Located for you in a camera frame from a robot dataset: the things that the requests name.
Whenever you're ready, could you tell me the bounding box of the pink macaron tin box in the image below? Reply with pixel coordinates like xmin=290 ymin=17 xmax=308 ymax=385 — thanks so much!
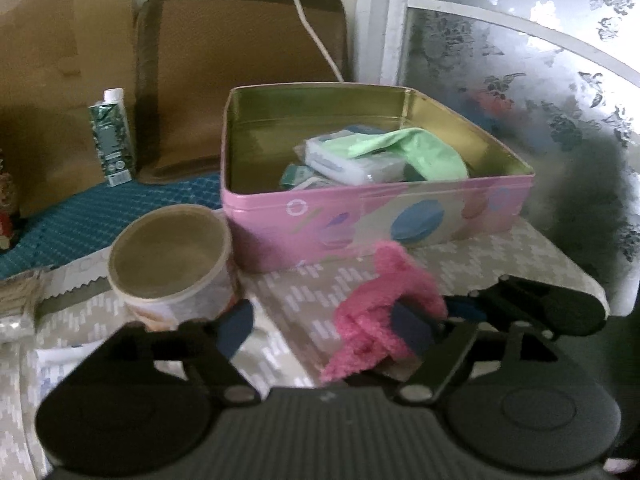
xmin=221 ymin=82 xmax=534 ymax=272

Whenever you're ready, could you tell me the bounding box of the clear packet of toothpicks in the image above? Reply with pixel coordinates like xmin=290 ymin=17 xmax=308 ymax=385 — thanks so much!
xmin=1 ymin=269 xmax=47 ymax=336

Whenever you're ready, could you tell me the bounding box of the white wet wipes pack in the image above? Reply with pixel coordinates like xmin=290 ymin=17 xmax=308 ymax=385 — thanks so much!
xmin=304 ymin=129 xmax=406 ymax=185

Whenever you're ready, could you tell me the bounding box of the teal patterned mat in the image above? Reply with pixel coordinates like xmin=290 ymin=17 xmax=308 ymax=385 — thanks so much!
xmin=0 ymin=172 xmax=221 ymax=278

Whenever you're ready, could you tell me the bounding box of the green drink carton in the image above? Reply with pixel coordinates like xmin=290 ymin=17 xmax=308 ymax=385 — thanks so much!
xmin=88 ymin=88 xmax=136 ymax=188

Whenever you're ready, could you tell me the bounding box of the pink fluffy sock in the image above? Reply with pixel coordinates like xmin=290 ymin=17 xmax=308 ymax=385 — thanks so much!
xmin=320 ymin=242 xmax=448 ymax=384

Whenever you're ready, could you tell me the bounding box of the green cloth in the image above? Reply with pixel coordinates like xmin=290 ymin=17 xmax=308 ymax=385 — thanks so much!
xmin=324 ymin=128 xmax=470 ymax=182

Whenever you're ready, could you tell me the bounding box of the red snack box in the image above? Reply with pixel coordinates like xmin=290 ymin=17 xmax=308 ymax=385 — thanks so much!
xmin=0 ymin=156 xmax=21 ymax=252

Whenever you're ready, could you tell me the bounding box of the white frosted window frame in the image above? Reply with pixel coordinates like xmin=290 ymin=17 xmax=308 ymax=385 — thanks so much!
xmin=357 ymin=0 xmax=640 ymax=86

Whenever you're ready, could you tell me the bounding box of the round paper tub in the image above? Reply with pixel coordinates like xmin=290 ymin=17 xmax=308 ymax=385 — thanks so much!
xmin=107 ymin=204 xmax=242 ymax=332

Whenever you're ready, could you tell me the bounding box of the white cable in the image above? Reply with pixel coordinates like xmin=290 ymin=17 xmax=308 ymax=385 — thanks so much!
xmin=274 ymin=0 xmax=346 ymax=84

